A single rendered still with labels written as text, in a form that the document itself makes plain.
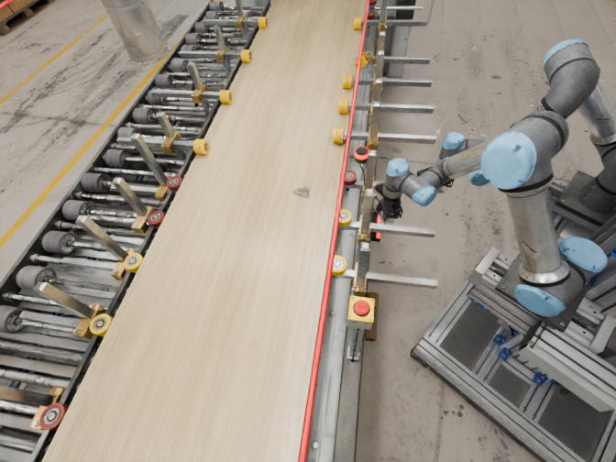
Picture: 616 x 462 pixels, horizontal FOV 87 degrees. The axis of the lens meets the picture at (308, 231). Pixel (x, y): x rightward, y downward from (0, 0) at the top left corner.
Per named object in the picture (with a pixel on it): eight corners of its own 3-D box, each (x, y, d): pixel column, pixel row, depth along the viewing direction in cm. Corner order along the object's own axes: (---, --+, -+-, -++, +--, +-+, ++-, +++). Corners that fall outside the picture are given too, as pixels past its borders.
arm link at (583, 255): (590, 273, 101) (621, 251, 90) (566, 300, 97) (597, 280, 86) (552, 247, 107) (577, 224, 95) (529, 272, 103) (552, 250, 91)
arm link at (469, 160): (574, 85, 77) (435, 155, 123) (548, 105, 73) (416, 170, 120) (599, 127, 77) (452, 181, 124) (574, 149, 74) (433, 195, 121)
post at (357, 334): (358, 349, 135) (368, 311, 98) (357, 361, 132) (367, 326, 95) (347, 347, 136) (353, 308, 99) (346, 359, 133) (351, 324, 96)
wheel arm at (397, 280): (434, 283, 139) (437, 279, 135) (434, 291, 137) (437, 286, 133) (333, 271, 145) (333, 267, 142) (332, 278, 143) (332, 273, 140)
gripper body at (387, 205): (383, 222, 134) (387, 203, 124) (377, 206, 139) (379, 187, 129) (401, 218, 134) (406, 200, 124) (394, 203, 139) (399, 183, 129)
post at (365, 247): (361, 296, 153) (370, 241, 113) (361, 302, 151) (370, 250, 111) (354, 295, 153) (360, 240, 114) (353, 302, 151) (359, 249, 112)
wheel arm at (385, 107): (432, 110, 182) (434, 104, 179) (432, 114, 180) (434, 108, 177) (343, 106, 190) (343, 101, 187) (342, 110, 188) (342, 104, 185)
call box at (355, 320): (372, 308, 99) (375, 298, 93) (370, 331, 95) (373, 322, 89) (348, 305, 100) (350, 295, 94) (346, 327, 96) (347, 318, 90)
